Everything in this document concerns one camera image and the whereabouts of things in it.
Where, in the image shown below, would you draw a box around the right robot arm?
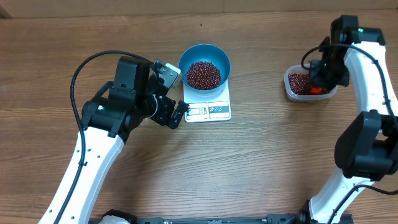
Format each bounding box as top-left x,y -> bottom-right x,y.
297,15 -> 397,223

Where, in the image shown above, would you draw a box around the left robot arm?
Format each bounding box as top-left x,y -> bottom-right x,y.
40,56 -> 188,223

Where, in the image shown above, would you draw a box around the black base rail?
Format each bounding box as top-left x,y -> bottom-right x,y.
90,205 -> 354,224

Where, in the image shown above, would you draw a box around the white digital kitchen scale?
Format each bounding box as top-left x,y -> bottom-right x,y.
183,81 -> 232,123

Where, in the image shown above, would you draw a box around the red measuring scoop blue handle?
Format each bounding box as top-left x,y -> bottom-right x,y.
308,86 -> 324,95

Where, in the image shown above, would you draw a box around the red beans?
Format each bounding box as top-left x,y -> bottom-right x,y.
288,73 -> 328,95

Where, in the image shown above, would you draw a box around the clear plastic food container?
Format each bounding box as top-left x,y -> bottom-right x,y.
284,65 -> 338,101

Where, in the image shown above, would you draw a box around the blue metal bowl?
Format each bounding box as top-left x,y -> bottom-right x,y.
178,44 -> 231,94

